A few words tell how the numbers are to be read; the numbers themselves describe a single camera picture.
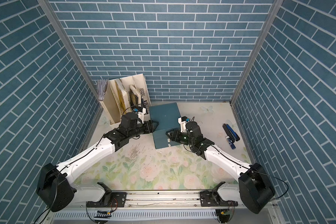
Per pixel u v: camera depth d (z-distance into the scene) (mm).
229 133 990
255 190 410
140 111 706
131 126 598
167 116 834
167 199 754
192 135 621
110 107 889
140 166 863
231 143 948
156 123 769
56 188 397
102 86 890
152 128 707
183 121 743
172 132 722
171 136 722
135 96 983
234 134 990
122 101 942
